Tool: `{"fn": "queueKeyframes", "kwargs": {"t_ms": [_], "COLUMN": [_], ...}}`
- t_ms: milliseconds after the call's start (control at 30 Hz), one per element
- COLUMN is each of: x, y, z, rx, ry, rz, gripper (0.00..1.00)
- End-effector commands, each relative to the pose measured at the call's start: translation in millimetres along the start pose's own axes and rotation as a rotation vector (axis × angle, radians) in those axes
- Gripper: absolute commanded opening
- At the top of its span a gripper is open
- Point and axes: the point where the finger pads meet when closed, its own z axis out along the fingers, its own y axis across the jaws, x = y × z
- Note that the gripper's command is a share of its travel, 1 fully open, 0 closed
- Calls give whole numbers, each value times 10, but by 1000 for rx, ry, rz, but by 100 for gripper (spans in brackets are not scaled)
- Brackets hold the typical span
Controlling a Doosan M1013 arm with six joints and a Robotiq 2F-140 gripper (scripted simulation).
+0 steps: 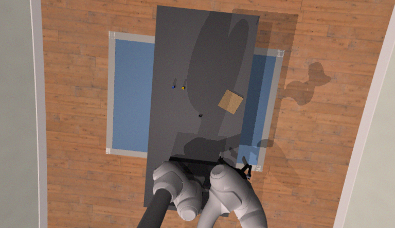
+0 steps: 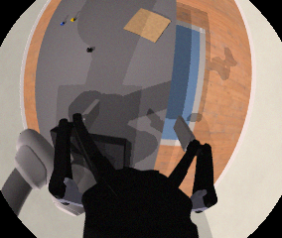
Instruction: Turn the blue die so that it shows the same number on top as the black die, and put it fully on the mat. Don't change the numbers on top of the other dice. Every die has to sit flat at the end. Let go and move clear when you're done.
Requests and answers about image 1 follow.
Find tan flat mat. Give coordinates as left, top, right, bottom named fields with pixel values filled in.
left=218, top=90, right=243, bottom=114

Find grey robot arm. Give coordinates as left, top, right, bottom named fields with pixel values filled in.
left=137, top=161, right=267, bottom=228

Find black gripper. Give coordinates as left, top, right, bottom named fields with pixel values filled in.
left=217, top=152, right=252, bottom=180

